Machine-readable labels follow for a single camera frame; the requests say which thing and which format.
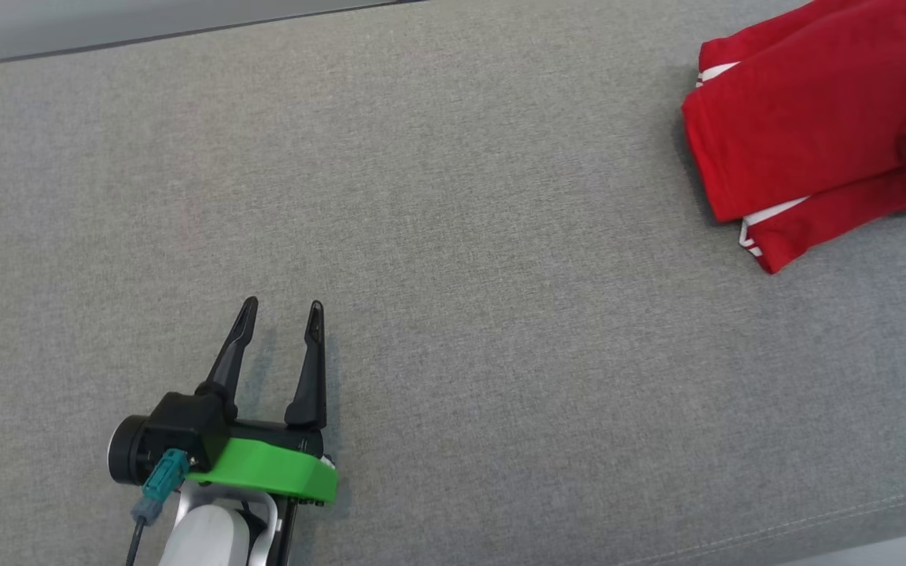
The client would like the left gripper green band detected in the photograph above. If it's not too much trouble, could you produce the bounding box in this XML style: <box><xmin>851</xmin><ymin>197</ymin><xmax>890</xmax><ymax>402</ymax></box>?
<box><xmin>186</xmin><ymin>296</ymin><xmax>338</xmax><ymax>505</ymax></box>

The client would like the red and white sports shirt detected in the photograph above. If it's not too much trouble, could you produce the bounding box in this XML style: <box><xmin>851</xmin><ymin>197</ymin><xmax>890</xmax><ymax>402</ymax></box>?
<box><xmin>681</xmin><ymin>0</ymin><xmax>906</xmax><ymax>274</ymax></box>

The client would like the teal left camera connector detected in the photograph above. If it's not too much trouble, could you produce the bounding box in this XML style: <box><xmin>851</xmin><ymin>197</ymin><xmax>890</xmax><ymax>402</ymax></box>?
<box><xmin>131</xmin><ymin>448</ymin><xmax>190</xmax><ymax>526</ymax></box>

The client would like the black left camera cable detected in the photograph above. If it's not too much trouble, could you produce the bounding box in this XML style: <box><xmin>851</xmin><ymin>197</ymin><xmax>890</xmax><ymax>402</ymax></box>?
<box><xmin>124</xmin><ymin>519</ymin><xmax>147</xmax><ymax>566</ymax></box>

